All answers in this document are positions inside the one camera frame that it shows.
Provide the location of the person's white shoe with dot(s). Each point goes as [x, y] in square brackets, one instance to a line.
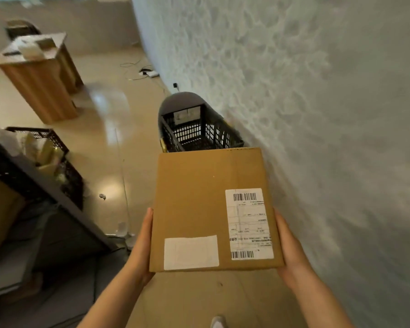
[218, 322]

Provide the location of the wooden desk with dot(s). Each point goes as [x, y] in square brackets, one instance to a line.
[42, 81]

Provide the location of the black office chair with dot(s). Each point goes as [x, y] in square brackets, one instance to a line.
[18, 27]

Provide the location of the empty black plastic crate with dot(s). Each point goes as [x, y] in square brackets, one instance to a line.
[205, 133]

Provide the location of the large brown cardboard carton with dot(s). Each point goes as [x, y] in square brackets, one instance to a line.
[1, 215]

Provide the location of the yellow packets in crate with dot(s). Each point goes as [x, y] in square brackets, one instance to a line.
[46, 153]

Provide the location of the grey round chair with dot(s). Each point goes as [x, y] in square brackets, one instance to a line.
[181, 99]

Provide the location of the white floor stand base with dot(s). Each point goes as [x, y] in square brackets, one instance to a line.
[124, 235]

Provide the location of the black plastic crate with goods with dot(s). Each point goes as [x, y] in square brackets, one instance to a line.
[71, 181]

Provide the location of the person's right forearm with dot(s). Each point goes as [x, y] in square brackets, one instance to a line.
[323, 304]

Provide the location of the person's left hand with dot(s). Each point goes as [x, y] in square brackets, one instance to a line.
[139, 256]

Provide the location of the brown cardboard box with labels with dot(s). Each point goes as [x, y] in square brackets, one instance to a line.
[194, 201]

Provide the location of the person's left forearm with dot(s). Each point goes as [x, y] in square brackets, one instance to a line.
[112, 304]

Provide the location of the person's left thumb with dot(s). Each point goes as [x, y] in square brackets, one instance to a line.
[147, 228]

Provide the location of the white power strip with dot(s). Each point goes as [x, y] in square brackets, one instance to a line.
[149, 73]

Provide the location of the person's right thumb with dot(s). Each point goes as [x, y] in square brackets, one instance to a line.
[282, 232]

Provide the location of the grey metal shelf rack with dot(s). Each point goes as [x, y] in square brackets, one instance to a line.
[54, 201]

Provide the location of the white device on desk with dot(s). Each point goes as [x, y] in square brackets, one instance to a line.
[32, 47]

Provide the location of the person's right hand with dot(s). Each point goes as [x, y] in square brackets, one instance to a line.
[293, 259]

